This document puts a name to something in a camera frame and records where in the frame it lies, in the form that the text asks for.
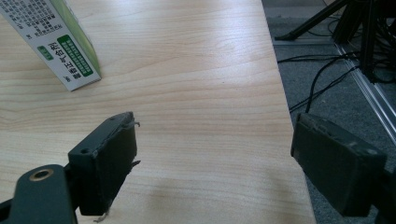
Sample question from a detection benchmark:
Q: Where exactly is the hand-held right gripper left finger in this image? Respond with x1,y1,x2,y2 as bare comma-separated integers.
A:
67,111,141,217

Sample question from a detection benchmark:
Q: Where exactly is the aluminium floor rail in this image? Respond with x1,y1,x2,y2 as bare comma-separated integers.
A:
334,42,396,145

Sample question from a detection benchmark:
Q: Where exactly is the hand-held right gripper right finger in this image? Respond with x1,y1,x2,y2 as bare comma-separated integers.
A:
290,112,388,217

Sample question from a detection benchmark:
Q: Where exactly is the white and green carton box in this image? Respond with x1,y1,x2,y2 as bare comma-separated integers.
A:
0,0,103,92

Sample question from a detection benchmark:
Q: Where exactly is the black floor cable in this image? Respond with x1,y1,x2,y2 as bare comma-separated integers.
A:
289,65,360,112
304,54,359,114

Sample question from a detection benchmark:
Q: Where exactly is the black tripod stand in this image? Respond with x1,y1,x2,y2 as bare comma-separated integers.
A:
274,0,396,84

